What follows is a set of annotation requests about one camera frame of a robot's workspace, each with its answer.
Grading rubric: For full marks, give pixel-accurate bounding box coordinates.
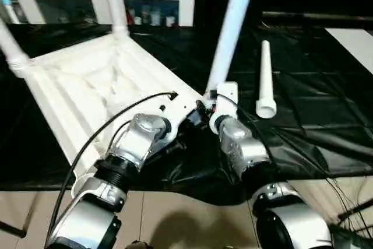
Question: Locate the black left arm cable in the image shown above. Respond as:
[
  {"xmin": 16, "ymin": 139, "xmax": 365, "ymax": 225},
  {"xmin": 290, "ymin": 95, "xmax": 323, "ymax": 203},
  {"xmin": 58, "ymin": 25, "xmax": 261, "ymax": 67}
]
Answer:
[{"xmin": 45, "ymin": 92, "xmax": 179, "ymax": 247}]

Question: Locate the white plastic table top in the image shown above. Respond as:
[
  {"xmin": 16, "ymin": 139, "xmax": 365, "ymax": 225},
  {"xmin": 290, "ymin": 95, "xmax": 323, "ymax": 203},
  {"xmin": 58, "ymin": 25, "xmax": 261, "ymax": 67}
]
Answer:
[{"xmin": 12, "ymin": 30, "xmax": 213, "ymax": 171}]

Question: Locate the black metal table leg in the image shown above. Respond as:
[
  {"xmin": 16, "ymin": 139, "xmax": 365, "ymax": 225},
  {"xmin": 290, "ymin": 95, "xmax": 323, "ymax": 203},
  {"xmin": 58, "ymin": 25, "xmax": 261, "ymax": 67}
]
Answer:
[{"xmin": 0, "ymin": 220, "xmax": 27, "ymax": 239}]

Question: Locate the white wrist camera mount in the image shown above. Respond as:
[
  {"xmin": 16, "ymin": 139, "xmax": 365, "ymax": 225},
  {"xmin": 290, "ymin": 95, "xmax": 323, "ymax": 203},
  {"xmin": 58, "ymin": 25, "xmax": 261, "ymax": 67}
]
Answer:
[
  {"xmin": 207, "ymin": 82, "xmax": 240, "ymax": 134},
  {"xmin": 156, "ymin": 93, "xmax": 196, "ymax": 140}
]

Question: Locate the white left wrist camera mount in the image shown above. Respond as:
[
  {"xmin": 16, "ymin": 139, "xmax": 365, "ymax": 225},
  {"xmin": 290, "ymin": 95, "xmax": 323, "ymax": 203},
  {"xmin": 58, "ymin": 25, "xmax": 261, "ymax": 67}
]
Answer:
[{"xmin": 156, "ymin": 93, "xmax": 196, "ymax": 140}]

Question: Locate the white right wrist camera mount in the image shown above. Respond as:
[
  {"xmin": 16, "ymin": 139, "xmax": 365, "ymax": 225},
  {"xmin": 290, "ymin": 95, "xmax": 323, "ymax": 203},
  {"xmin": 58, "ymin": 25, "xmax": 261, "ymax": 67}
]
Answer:
[{"xmin": 207, "ymin": 82, "xmax": 240, "ymax": 134}]

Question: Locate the white board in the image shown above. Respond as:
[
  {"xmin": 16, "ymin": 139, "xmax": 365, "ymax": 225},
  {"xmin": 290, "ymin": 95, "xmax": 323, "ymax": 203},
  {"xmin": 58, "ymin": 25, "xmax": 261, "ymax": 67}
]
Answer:
[{"xmin": 325, "ymin": 28, "xmax": 373, "ymax": 75}]

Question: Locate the black plastic mat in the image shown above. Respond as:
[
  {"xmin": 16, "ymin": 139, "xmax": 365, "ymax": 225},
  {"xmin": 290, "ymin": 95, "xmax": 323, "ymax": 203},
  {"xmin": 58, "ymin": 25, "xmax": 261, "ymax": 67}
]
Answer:
[{"xmin": 0, "ymin": 22, "xmax": 373, "ymax": 206}]

